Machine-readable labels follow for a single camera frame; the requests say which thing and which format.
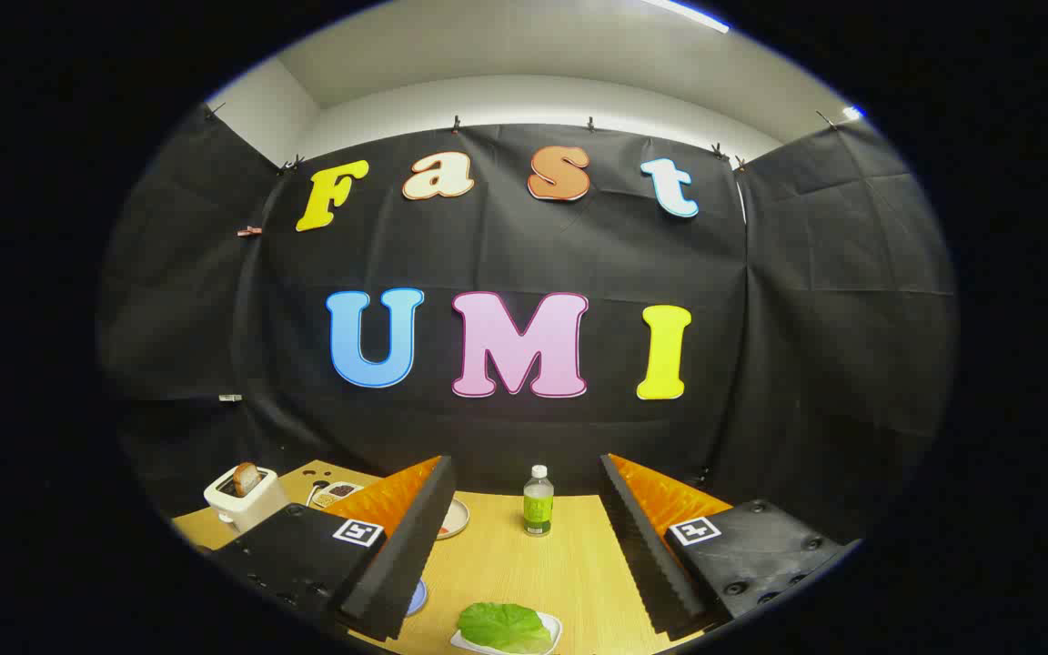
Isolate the white round plate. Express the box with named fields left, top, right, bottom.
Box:
left=436, top=498, right=470, bottom=540

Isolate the green lettuce leaf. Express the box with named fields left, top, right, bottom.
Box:
left=458, top=602, right=554, bottom=654

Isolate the white toaster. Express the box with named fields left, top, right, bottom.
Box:
left=204, top=464, right=290, bottom=533

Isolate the small white dish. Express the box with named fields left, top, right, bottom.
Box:
left=449, top=611, right=563, bottom=655

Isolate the white divided dish with beans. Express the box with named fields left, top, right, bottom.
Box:
left=310, top=481, right=363, bottom=510

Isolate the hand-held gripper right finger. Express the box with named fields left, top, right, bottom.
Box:
left=599, top=453, right=863, bottom=640

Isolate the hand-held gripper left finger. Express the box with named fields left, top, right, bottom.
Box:
left=211, top=455, right=458, bottom=642

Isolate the black backdrop cloth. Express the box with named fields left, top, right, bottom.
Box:
left=96, top=105, right=957, bottom=547

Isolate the green label drink bottle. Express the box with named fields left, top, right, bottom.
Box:
left=523, top=465, right=554, bottom=537

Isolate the ceiling light strip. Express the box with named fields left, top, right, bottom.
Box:
left=642, top=0, right=731, bottom=34

